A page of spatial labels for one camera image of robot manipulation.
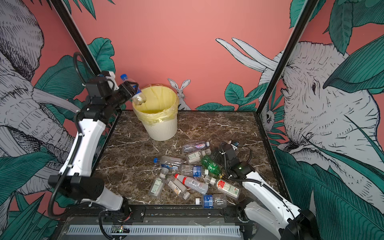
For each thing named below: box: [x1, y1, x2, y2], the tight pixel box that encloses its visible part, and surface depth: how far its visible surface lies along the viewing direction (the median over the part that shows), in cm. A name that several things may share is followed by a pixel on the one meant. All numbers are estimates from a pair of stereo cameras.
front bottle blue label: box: [195, 194, 228, 209], surface depth 75 cm
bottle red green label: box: [204, 175, 241, 199], surface depth 79 cm
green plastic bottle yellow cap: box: [201, 154, 225, 179], surface depth 88 cm
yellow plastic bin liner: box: [132, 84, 180, 126], surface depth 86 cm
